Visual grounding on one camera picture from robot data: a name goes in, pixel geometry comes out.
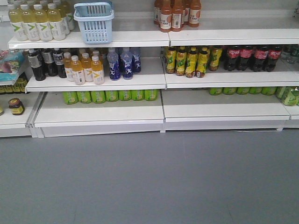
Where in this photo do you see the orange vitamin drink bottle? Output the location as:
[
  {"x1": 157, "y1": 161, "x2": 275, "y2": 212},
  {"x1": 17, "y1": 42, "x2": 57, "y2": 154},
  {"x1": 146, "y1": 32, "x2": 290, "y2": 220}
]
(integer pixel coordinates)
[
  {"x1": 81, "y1": 53, "x2": 93, "y2": 82},
  {"x1": 91, "y1": 56, "x2": 104, "y2": 84},
  {"x1": 64, "y1": 52, "x2": 74, "y2": 82},
  {"x1": 71, "y1": 56, "x2": 85, "y2": 85}
]

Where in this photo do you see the blue sports drink bottle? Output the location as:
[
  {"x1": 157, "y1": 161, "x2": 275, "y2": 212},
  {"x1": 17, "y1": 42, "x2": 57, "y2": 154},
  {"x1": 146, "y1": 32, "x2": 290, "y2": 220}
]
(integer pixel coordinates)
[
  {"x1": 107, "y1": 48, "x2": 121, "y2": 81},
  {"x1": 121, "y1": 47, "x2": 133, "y2": 80},
  {"x1": 130, "y1": 47, "x2": 141, "y2": 73}
]

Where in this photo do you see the dark tea bottle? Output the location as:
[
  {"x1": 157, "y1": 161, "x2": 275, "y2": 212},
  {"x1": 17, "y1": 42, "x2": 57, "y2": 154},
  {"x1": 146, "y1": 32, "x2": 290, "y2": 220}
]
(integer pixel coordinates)
[
  {"x1": 53, "y1": 48, "x2": 67, "y2": 78},
  {"x1": 28, "y1": 49, "x2": 46, "y2": 81},
  {"x1": 43, "y1": 49, "x2": 58, "y2": 77}
]

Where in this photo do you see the orange C100 juice bottle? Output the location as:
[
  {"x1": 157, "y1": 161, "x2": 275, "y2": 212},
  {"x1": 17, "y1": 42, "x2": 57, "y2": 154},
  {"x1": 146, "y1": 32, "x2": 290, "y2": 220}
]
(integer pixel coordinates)
[
  {"x1": 189, "y1": 0, "x2": 201, "y2": 27},
  {"x1": 160, "y1": 0, "x2": 172, "y2": 33},
  {"x1": 171, "y1": 0, "x2": 183, "y2": 32}
]

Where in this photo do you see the white metal shelving unit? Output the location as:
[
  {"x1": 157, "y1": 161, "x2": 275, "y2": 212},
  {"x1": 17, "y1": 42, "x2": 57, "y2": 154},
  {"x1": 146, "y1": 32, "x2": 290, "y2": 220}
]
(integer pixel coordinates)
[{"x1": 0, "y1": 9, "x2": 299, "y2": 138}]

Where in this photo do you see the dark cola plastic bottle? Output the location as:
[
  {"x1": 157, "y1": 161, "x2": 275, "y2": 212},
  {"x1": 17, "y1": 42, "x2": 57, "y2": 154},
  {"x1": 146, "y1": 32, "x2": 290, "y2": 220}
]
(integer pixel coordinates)
[
  {"x1": 251, "y1": 45, "x2": 269, "y2": 72},
  {"x1": 237, "y1": 45, "x2": 254, "y2": 71},
  {"x1": 265, "y1": 45, "x2": 282, "y2": 72},
  {"x1": 224, "y1": 45, "x2": 241, "y2": 71}
]

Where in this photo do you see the pale yellow drink bottle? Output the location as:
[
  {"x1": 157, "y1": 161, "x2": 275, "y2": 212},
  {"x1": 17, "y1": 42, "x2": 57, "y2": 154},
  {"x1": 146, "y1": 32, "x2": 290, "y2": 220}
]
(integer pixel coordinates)
[
  {"x1": 7, "y1": 4, "x2": 28, "y2": 41},
  {"x1": 34, "y1": 4, "x2": 53, "y2": 42},
  {"x1": 47, "y1": 3, "x2": 66, "y2": 41},
  {"x1": 20, "y1": 4, "x2": 40, "y2": 42}
]

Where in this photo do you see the green tea bottle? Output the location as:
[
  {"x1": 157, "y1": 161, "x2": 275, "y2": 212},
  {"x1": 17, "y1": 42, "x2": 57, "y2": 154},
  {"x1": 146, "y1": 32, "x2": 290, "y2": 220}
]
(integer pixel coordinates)
[
  {"x1": 118, "y1": 90, "x2": 132, "y2": 101},
  {"x1": 62, "y1": 91, "x2": 78, "y2": 105},
  {"x1": 144, "y1": 89, "x2": 158, "y2": 101},
  {"x1": 76, "y1": 91, "x2": 92, "y2": 104},
  {"x1": 105, "y1": 90, "x2": 119, "y2": 102},
  {"x1": 131, "y1": 90, "x2": 144, "y2": 101},
  {"x1": 91, "y1": 91, "x2": 106, "y2": 104}
]

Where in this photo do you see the yellow lemon tea bottle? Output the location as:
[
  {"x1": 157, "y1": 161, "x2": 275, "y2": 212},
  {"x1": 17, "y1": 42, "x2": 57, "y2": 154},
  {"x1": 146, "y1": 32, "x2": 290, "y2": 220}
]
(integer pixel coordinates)
[
  {"x1": 208, "y1": 45, "x2": 222, "y2": 71},
  {"x1": 166, "y1": 46, "x2": 177, "y2": 74},
  {"x1": 185, "y1": 46, "x2": 198, "y2": 78},
  {"x1": 176, "y1": 46, "x2": 187, "y2": 76},
  {"x1": 196, "y1": 47, "x2": 208, "y2": 78}
]

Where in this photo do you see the light blue plastic basket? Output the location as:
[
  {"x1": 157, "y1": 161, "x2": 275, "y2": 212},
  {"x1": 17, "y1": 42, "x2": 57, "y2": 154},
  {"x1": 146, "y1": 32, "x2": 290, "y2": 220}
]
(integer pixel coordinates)
[{"x1": 74, "y1": 0, "x2": 114, "y2": 44}]

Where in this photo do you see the red lid sauce jar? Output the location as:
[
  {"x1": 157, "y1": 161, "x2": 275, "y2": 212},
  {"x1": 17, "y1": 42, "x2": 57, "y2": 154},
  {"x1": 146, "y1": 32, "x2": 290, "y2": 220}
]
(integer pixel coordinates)
[{"x1": 8, "y1": 98, "x2": 25, "y2": 115}]

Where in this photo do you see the teal snack bag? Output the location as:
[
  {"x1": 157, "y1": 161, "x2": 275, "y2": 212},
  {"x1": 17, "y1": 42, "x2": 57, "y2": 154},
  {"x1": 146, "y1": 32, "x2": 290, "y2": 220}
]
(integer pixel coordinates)
[{"x1": 0, "y1": 50, "x2": 24, "y2": 82}]

